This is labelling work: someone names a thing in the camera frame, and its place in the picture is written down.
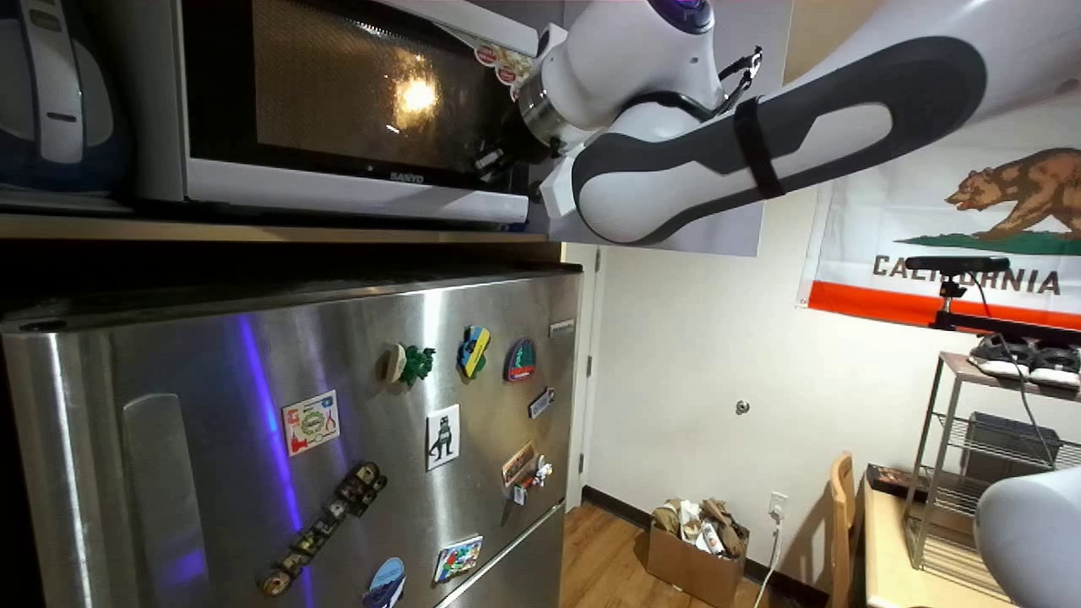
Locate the microwave oven with door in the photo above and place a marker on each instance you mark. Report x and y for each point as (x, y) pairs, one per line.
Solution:
(472, 111)

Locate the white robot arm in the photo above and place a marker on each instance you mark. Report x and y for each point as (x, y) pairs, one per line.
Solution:
(765, 123)

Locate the white door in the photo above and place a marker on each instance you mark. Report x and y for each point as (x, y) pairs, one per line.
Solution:
(582, 260)

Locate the round red blue magnet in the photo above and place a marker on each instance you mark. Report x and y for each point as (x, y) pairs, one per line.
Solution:
(523, 359)

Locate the blue yellow magnet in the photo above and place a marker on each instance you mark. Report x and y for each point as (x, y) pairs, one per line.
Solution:
(472, 355)

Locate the green turtle magnet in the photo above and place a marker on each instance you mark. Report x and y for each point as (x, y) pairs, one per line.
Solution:
(408, 361)

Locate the white LA letter magnet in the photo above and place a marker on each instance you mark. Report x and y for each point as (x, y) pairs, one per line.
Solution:
(445, 436)

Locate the stainless steel refrigerator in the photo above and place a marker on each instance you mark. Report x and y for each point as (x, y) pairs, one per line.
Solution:
(157, 468)

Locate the Oakland letters magnet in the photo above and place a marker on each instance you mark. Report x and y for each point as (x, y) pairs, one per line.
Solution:
(350, 499)

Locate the red white square magnet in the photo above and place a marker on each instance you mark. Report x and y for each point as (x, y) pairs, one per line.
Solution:
(312, 422)

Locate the colourful rectangular fridge magnet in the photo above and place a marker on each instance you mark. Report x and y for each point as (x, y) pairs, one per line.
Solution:
(457, 557)

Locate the cardboard box with items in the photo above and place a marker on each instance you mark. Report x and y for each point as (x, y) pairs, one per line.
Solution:
(700, 547)

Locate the wooden chair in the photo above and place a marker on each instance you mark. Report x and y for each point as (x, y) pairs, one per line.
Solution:
(843, 530)

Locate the California bear flag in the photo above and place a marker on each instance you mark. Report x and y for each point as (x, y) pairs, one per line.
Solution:
(1000, 188)

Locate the white blue appliance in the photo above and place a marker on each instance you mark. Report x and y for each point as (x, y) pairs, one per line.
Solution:
(58, 117)

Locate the black camera on stand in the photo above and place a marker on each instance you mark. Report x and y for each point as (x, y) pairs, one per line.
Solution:
(951, 272)

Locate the metal wire shelf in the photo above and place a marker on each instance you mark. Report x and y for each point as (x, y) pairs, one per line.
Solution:
(982, 425)

